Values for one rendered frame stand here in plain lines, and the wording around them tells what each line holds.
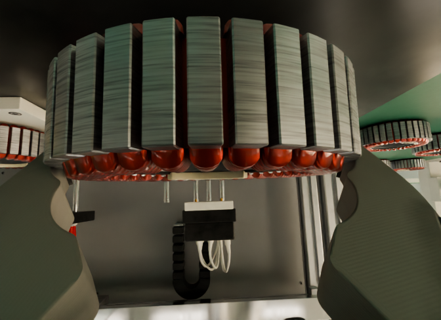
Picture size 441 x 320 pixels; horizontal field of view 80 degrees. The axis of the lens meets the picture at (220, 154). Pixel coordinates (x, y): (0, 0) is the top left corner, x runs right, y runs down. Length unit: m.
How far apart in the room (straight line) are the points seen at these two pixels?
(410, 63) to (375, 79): 0.03
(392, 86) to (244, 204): 0.36
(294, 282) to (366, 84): 0.43
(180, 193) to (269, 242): 0.21
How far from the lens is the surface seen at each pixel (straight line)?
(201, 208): 0.33
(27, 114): 0.31
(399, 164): 1.13
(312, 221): 0.54
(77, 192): 0.50
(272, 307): 0.44
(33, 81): 0.27
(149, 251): 0.58
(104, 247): 0.60
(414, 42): 0.23
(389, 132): 0.51
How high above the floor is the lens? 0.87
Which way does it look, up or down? 9 degrees down
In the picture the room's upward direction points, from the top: 178 degrees clockwise
